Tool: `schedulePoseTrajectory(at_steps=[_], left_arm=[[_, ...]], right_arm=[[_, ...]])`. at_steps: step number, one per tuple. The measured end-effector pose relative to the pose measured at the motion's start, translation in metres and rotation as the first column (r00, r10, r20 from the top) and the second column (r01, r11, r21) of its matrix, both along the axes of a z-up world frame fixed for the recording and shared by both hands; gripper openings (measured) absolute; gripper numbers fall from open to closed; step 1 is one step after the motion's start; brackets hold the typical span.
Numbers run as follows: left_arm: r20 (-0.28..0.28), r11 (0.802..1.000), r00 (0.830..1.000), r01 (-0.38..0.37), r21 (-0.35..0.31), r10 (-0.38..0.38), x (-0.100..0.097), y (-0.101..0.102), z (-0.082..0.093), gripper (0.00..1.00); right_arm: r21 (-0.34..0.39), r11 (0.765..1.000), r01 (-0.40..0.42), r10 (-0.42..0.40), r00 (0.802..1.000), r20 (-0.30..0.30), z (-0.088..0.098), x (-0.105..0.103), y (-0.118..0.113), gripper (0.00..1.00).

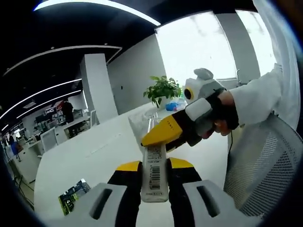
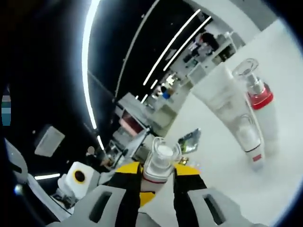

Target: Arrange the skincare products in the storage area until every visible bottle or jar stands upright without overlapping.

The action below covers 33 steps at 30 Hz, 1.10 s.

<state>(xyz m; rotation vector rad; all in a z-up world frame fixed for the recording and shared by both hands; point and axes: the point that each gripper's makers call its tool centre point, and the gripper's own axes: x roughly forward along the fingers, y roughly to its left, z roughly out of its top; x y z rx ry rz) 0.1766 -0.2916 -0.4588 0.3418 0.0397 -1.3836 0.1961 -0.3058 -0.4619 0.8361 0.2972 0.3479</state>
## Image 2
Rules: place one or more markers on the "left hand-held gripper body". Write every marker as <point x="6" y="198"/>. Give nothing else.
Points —
<point x="71" y="189"/>

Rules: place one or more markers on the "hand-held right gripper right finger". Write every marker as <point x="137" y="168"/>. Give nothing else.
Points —
<point x="187" y="208"/>

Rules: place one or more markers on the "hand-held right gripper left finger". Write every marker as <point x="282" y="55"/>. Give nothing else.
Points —
<point x="127" y="208"/>

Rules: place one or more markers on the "green silver skincare pouch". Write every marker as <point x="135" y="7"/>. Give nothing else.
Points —
<point x="189" y="142"/>

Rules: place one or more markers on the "white skincare tube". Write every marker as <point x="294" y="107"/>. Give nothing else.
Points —
<point x="220" y="101"/>

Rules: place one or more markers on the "white pump skincare bottle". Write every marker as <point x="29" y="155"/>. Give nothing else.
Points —
<point x="267" y="123"/>

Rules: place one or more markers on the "short ceiling light strip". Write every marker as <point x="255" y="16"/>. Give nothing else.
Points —
<point x="47" y="176"/>

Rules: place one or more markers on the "ceiling air conditioner unit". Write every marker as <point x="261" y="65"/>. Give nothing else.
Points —
<point x="49" y="140"/>

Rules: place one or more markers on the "grey laptop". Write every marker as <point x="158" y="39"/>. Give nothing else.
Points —
<point x="132" y="123"/>

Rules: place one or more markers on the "long ceiling light strip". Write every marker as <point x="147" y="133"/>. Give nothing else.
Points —
<point x="84" y="71"/>
<point x="145" y="82"/>
<point x="165" y="68"/>

